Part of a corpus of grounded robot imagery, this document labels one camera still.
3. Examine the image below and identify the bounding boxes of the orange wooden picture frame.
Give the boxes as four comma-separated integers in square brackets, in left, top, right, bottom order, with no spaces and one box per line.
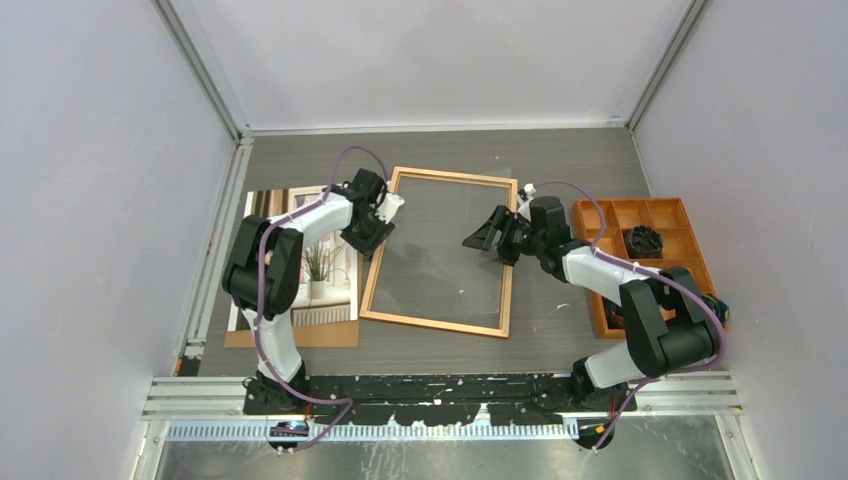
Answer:
[359,166,519,340]

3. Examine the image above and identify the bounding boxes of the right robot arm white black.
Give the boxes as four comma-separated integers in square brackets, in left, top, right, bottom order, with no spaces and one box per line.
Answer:
[462,196,724,411]

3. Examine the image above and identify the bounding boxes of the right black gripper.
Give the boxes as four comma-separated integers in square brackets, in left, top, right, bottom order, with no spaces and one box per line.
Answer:
[463,205,545,267]

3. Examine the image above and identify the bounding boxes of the brown cardboard backing board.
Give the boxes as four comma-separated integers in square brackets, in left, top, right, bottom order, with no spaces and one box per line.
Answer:
[224,321,359,348]

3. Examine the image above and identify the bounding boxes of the blue yellow rolled item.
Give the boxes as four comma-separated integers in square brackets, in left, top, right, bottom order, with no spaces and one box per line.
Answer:
[703,294,729,326]

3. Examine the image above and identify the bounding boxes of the black rolled item in tray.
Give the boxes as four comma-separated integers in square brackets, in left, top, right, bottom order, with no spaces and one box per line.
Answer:
[624,225,664,259]

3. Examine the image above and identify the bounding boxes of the black orange rolled item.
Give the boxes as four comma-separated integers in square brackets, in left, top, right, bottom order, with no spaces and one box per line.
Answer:
[603,300,624,330]

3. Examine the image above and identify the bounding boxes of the clear acrylic sheet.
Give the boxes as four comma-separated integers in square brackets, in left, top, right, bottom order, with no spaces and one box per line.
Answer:
[370,168,513,318]

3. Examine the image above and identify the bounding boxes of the photo of plant by window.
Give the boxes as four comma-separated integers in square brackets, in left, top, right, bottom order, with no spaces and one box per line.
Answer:
[243,185,362,327]

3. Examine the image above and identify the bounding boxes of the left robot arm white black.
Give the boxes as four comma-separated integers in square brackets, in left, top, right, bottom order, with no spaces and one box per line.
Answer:
[222,169,405,414]

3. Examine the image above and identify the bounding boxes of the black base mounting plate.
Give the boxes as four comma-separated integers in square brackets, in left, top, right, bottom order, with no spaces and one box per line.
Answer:
[241,373,630,427]

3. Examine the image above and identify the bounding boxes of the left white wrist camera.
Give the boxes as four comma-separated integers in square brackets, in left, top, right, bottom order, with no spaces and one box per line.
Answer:
[376,192,405,223]

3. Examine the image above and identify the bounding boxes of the orange wooden compartment tray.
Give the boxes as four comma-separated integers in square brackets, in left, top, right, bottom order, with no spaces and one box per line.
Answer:
[571,198,718,298]

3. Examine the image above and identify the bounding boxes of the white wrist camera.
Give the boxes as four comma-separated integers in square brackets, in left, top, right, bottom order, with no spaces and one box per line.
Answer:
[376,192,405,223]
[516,183,536,220]

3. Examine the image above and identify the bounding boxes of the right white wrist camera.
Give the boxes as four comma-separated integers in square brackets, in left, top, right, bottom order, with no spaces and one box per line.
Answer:
[516,183,536,220]

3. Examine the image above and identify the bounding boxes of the aluminium rail at front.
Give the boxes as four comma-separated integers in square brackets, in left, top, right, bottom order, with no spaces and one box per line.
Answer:
[142,372,743,443]

